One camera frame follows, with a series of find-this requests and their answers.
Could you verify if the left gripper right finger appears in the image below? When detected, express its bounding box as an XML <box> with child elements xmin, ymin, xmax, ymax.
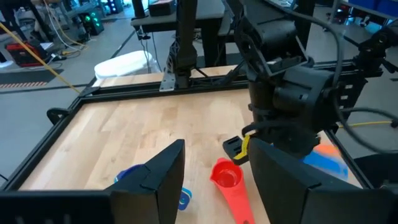
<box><xmin>248</xmin><ymin>138</ymin><xmax>398</xmax><ymax>224</ymax></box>

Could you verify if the red and black box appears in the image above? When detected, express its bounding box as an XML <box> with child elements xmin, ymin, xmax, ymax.
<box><xmin>5</xmin><ymin>42</ymin><xmax>47</xmax><ymax>68</ymax></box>

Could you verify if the blue storage bin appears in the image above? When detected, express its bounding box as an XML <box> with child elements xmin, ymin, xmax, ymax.
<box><xmin>347</xmin><ymin>0</ymin><xmax>398</xmax><ymax>11</ymax></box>

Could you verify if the black table grey top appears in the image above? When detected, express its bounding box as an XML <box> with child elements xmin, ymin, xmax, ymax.
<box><xmin>129</xmin><ymin>0</ymin><xmax>237</xmax><ymax>68</ymax></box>

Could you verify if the medium blue measuring cup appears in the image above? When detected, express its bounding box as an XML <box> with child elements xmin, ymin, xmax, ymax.
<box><xmin>301</xmin><ymin>151</ymin><xmax>349</xmax><ymax>182</ymax></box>

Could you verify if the orange measuring cup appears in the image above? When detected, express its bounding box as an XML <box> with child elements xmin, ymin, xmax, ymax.
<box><xmin>312</xmin><ymin>143</ymin><xmax>343</xmax><ymax>158</ymax></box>

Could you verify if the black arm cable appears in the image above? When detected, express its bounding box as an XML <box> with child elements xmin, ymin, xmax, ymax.
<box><xmin>292</xmin><ymin>12</ymin><xmax>398</xmax><ymax>155</ymax></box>

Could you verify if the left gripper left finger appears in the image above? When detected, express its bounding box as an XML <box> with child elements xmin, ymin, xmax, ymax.
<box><xmin>0</xmin><ymin>139</ymin><xmax>186</xmax><ymax>224</ymax></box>

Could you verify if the black aluminium table frame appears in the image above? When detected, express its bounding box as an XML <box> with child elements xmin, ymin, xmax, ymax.
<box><xmin>0</xmin><ymin>0</ymin><xmax>386</xmax><ymax>191</ymax></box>

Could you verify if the red measuring cup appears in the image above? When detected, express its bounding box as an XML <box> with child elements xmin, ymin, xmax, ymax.
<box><xmin>209</xmin><ymin>157</ymin><xmax>256</xmax><ymax>224</ymax></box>

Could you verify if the silver metal bracket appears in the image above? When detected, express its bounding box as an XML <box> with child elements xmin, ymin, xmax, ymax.
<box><xmin>159</xmin><ymin>72</ymin><xmax>177</xmax><ymax>93</ymax></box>

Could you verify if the white trash bin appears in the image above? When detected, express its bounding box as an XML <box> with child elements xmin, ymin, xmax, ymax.
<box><xmin>94</xmin><ymin>50</ymin><xmax>158</xmax><ymax>80</ymax></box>

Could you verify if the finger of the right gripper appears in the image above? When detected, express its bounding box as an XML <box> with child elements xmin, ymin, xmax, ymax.
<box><xmin>222</xmin><ymin>135</ymin><xmax>250</xmax><ymax>166</ymax></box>

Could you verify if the computer with green lights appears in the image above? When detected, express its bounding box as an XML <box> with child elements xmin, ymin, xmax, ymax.
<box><xmin>77</xmin><ymin>9</ymin><xmax>105</xmax><ymax>35</ymax></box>

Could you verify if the yellow cable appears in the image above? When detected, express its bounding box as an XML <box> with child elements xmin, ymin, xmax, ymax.
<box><xmin>338</xmin><ymin>119</ymin><xmax>393</xmax><ymax>129</ymax></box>
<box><xmin>0</xmin><ymin>22</ymin><xmax>82</xmax><ymax>94</ymax></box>

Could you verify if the dark blue measuring cup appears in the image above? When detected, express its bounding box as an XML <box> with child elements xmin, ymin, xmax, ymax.
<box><xmin>113</xmin><ymin>163</ymin><xmax>193</xmax><ymax>212</ymax></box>

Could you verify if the yellow measuring cup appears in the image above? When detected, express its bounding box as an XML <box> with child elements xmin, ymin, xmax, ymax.
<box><xmin>233</xmin><ymin>133</ymin><xmax>254</xmax><ymax>161</ymax></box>

